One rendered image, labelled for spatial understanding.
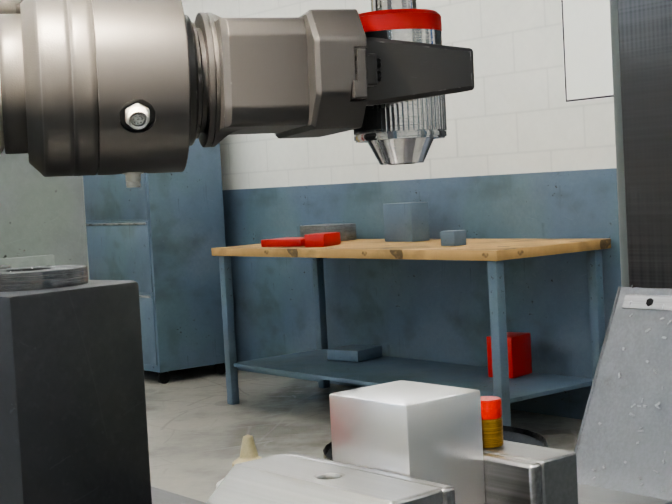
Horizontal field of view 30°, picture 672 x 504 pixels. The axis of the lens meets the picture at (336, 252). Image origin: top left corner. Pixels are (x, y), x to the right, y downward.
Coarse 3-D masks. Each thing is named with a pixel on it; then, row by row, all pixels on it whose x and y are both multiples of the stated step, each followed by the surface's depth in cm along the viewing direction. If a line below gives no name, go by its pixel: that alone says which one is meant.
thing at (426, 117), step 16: (368, 32) 61; (384, 32) 61; (400, 32) 60; (416, 32) 61; (432, 32) 61; (368, 112) 61; (384, 112) 61; (400, 112) 61; (416, 112) 61; (432, 112) 61; (368, 128) 61; (384, 128) 61; (400, 128) 61; (416, 128) 61; (432, 128) 61
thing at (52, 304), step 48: (0, 288) 92; (48, 288) 92; (96, 288) 94; (0, 336) 89; (48, 336) 90; (96, 336) 93; (0, 384) 89; (48, 384) 90; (96, 384) 93; (144, 384) 97; (0, 432) 90; (48, 432) 90; (96, 432) 93; (144, 432) 97; (0, 480) 90; (48, 480) 90; (96, 480) 93; (144, 480) 97
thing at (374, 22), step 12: (372, 12) 61; (384, 12) 61; (396, 12) 60; (408, 12) 61; (420, 12) 61; (432, 12) 61; (372, 24) 61; (384, 24) 61; (396, 24) 60; (408, 24) 61; (420, 24) 61; (432, 24) 61
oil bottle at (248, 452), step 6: (246, 438) 72; (252, 438) 72; (246, 444) 72; (252, 444) 72; (246, 450) 72; (252, 450) 72; (240, 456) 72; (246, 456) 72; (252, 456) 72; (258, 456) 73; (234, 462) 72; (240, 462) 72; (222, 480) 72; (216, 486) 72
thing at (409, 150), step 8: (376, 144) 62; (384, 144) 62; (392, 144) 62; (400, 144) 62; (408, 144) 62; (416, 144) 62; (424, 144) 62; (376, 152) 63; (384, 152) 62; (392, 152) 62; (400, 152) 62; (408, 152) 62; (416, 152) 62; (424, 152) 62; (384, 160) 62; (392, 160) 62; (400, 160) 62; (408, 160) 62; (416, 160) 62
